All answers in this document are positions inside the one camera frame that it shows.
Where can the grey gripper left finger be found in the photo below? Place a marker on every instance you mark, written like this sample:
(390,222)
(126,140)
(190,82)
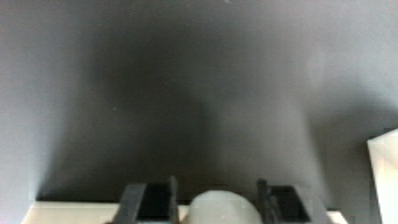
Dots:
(149,204)

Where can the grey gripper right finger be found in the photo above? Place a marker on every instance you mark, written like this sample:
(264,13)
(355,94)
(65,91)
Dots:
(289,205)

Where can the white cabinet body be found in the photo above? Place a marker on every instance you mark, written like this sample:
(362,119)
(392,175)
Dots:
(218,208)

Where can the white L-shaped corner fence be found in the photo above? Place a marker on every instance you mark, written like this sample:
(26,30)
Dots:
(383,148)

